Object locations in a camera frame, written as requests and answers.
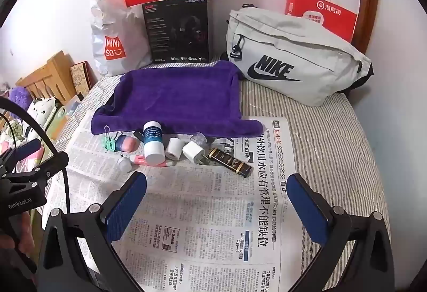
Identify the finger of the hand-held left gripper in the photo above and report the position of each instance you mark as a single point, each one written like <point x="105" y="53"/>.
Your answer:
<point x="53" y="163"/>
<point x="28" y="147"/>

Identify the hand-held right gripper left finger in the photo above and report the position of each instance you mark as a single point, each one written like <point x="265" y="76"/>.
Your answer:
<point x="128" y="202"/>

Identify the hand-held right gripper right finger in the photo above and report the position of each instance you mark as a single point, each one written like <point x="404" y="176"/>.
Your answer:
<point x="307" y="208"/>

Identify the pink flashlight earpick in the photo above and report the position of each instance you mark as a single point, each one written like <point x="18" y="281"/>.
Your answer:
<point x="138" y="159"/>

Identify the pink and blue eraser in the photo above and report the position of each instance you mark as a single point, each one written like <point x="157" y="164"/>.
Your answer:
<point x="126" y="144"/>

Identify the green binder clip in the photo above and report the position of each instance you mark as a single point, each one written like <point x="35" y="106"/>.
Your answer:
<point x="110" y="142"/>

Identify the white and blue bottle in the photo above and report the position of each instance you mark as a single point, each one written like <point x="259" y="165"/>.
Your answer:
<point x="153" y="145"/>

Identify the white tape roll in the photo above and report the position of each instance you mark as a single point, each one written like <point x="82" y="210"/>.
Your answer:
<point x="174" y="148"/>

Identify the white charger plug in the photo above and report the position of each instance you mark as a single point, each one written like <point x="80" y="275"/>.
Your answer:
<point x="191" y="150"/>

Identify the black and gold lighter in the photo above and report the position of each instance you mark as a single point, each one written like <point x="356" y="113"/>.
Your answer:
<point x="230" y="162"/>

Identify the person's left hand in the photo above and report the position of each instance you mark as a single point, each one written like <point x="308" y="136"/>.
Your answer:
<point x="26" y="233"/>

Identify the white spotted pillow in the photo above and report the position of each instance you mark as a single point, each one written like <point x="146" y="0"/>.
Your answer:
<point x="43" y="108"/>

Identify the purple fluffy toy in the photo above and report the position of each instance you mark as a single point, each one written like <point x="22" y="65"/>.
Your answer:
<point x="18" y="95"/>

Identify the striped bed sheet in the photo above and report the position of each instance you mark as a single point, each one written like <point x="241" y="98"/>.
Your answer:
<point x="333" y="152"/>

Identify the newspaper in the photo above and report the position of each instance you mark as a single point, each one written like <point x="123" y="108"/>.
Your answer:
<point x="206" y="212"/>

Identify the wooden furniture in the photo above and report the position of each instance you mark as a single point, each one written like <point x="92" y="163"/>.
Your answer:
<point x="56" y="68"/>

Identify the patterned cardboard box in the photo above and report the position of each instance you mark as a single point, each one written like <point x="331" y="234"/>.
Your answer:
<point x="79" y="76"/>

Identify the clear plastic cap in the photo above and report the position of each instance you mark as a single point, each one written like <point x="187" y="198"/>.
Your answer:
<point x="199" y="138"/>

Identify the purple towel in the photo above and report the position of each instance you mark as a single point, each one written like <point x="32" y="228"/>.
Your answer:
<point x="180" y="95"/>

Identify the white plastic shopping bag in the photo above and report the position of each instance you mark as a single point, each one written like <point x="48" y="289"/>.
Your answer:
<point x="113" y="28"/>

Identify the grey waist bag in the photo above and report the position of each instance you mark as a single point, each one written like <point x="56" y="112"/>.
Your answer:
<point x="300" y="45"/>

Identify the black headset box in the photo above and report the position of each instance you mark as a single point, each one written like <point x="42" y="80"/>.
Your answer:
<point x="173" y="31"/>

